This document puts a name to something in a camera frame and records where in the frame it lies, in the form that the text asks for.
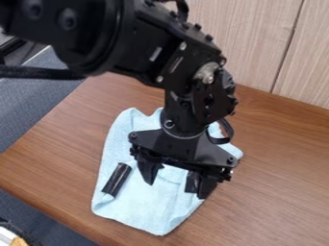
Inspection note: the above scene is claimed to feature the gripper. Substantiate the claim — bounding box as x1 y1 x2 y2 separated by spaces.
127 118 240 200

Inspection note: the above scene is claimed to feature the light blue cloth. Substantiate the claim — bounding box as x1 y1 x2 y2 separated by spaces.
89 107 244 237

